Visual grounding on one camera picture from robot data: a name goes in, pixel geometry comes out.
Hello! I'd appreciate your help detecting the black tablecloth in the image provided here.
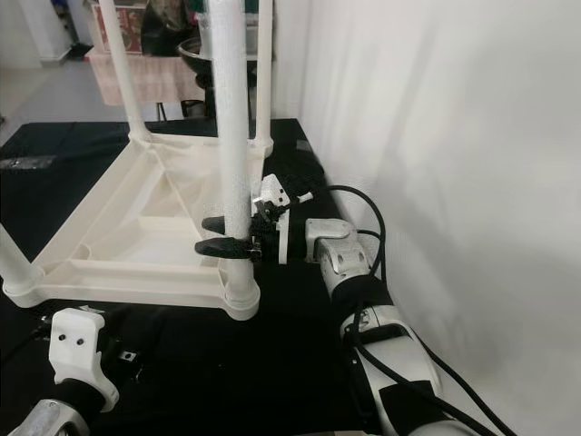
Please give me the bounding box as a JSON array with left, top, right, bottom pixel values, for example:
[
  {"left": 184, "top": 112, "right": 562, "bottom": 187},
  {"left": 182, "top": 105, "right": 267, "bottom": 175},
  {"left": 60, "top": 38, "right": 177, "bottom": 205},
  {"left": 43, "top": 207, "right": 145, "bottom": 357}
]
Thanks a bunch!
[{"left": 0, "top": 118, "right": 382, "bottom": 436}]

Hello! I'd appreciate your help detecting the cream plastic table top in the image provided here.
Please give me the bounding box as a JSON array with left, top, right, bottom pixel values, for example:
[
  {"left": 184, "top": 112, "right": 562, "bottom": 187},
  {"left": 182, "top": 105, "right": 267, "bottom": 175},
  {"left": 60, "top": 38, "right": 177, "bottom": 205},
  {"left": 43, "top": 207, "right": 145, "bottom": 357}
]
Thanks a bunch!
[{"left": 2, "top": 136, "right": 278, "bottom": 321}]

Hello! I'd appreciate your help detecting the pink checked cloth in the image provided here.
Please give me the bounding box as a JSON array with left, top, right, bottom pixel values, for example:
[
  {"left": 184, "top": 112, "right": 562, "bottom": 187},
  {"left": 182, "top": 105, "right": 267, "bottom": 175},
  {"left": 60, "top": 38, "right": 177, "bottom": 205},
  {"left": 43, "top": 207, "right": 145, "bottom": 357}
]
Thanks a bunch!
[{"left": 86, "top": 53, "right": 205, "bottom": 105}]

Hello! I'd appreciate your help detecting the black wok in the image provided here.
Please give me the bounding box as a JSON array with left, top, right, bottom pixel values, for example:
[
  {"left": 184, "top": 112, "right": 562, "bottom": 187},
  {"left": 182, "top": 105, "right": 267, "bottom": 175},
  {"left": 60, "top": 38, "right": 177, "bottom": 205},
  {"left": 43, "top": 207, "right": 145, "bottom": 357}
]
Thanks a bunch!
[{"left": 177, "top": 36, "right": 219, "bottom": 87}]

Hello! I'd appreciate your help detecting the clear tape patch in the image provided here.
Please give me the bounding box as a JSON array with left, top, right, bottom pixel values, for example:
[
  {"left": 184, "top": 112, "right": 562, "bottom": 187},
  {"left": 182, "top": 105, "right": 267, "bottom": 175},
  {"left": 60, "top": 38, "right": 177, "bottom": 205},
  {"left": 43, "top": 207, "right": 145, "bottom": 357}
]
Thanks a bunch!
[{"left": 0, "top": 156, "right": 55, "bottom": 170}]

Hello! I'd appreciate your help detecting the red printed box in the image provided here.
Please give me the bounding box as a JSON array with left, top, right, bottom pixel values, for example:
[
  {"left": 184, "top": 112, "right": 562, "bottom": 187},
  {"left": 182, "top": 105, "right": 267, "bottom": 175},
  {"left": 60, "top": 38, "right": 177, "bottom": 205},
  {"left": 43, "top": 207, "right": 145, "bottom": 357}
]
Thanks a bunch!
[{"left": 91, "top": 5, "right": 146, "bottom": 55}]

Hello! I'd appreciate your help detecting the black floor appliance base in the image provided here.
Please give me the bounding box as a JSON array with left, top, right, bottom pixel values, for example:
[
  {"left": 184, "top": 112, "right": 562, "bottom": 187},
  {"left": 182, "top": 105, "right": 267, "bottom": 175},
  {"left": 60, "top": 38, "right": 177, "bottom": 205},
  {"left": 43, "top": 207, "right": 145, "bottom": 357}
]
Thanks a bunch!
[{"left": 62, "top": 45, "right": 94, "bottom": 63}]

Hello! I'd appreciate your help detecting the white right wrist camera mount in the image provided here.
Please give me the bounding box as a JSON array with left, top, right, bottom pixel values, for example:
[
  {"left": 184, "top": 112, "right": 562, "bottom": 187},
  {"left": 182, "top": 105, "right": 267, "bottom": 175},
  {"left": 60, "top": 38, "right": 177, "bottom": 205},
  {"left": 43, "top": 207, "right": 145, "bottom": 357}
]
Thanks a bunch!
[{"left": 252, "top": 173, "right": 293, "bottom": 264}]

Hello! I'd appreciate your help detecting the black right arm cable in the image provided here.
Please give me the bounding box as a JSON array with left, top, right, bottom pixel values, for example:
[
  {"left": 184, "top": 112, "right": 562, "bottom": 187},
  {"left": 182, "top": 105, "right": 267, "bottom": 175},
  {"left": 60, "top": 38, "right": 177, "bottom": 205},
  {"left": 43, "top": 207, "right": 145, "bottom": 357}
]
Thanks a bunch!
[{"left": 289, "top": 184, "right": 523, "bottom": 436}]

